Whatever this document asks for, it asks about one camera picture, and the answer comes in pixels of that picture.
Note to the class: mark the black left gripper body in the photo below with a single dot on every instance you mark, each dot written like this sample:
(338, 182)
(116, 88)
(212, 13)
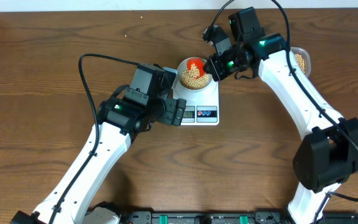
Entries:
(172, 112)

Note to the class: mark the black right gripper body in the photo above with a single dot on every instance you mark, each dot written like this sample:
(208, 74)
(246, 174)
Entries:
(227, 64)

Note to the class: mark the red plastic measuring scoop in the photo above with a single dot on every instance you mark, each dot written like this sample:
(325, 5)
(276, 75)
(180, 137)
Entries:
(195, 67)

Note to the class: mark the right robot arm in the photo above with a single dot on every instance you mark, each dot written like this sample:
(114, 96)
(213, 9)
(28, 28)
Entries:
(328, 153)

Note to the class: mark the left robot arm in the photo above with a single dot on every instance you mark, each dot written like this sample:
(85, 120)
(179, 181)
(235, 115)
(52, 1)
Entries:
(129, 111)

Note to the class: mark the white digital kitchen scale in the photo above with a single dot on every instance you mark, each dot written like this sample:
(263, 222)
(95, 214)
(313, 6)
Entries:
(202, 106)

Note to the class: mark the soybeans in bowl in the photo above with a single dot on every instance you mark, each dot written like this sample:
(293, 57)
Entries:
(189, 82)

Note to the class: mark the grey round bowl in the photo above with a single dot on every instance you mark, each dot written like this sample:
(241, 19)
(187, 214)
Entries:
(182, 67)

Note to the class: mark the soybeans pile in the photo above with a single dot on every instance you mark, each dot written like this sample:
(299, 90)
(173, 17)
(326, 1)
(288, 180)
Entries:
(301, 62)

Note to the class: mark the clear plastic container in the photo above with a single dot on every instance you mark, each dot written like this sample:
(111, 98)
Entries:
(306, 56)

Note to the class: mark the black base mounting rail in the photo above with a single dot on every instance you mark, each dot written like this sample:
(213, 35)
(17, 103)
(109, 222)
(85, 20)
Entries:
(264, 217)

